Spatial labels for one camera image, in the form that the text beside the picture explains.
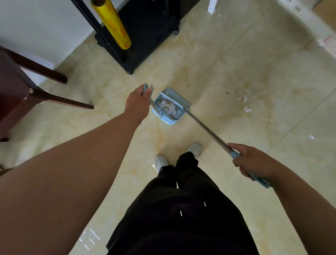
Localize person's left hand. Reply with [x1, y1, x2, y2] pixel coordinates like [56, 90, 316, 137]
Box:
[124, 84, 153, 127]

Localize person's right hand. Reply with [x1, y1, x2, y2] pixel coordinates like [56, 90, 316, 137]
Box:
[227, 143, 279, 182]

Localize blue dustpan with metal handle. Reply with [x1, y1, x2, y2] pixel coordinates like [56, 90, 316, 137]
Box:
[142, 82, 185, 125]

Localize blue broom with metal handle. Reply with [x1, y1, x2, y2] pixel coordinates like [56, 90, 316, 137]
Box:
[160, 87, 271, 189]

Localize person's right forearm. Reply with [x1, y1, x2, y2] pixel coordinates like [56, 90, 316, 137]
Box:
[270, 163, 336, 255]

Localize person's left forearm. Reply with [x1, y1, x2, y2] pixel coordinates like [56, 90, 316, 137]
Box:
[0, 111, 139, 255]

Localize paper scraps pile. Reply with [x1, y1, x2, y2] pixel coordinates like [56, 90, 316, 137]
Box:
[157, 98, 181, 119]

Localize white shoe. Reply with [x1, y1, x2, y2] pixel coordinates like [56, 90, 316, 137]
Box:
[153, 155, 169, 173]
[187, 142, 203, 159]

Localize black wheeled case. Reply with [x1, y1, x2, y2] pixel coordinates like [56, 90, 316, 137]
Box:
[95, 0, 201, 75]

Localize yellow plastic film roll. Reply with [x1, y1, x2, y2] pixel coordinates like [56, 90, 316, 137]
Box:
[90, 0, 132, 50]

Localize black metal stand pole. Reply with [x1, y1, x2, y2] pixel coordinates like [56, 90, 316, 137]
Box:
[70, 0, 127, 63]

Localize black trousers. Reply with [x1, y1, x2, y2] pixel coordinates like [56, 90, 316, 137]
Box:
[106, 151, 260, 255]

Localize white power strip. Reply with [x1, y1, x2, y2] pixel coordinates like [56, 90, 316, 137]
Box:
[207, 0, 219, 15]

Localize dark brown wooden chair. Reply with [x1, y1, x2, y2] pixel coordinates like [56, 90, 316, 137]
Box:
[0, 45, 94, 142]

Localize white cardboard box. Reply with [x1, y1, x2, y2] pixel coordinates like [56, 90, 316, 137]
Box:
[278, 0, 336, 59]

